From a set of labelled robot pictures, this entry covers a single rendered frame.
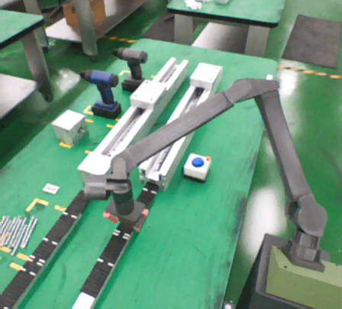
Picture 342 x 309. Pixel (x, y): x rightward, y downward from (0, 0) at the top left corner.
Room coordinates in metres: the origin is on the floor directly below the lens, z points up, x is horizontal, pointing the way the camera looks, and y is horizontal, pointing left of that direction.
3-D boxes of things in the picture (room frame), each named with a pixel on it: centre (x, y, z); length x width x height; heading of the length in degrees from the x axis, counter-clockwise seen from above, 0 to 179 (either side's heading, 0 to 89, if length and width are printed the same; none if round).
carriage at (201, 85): (1.32, -0.17, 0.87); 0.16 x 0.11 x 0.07; 159
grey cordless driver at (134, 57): (1.37, 0.21, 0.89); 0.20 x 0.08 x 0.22; 71
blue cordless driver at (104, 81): (1.16, 0.33, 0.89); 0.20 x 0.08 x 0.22; 71
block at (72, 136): (0.98, 0.41, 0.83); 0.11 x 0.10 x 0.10; 65
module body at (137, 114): (1.15, 0.10, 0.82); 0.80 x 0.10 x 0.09; 159
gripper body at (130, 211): (0.53, 0.13, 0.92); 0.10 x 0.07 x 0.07; 69
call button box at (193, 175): (0.78, -0.09, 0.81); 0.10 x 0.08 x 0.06; 69
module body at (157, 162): (1.08, -0.08, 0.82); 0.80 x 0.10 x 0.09; 159
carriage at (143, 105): (1.15, 0.10, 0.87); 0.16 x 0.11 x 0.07; 159
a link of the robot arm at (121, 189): (0.53, 0.14, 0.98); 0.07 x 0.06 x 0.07; 89
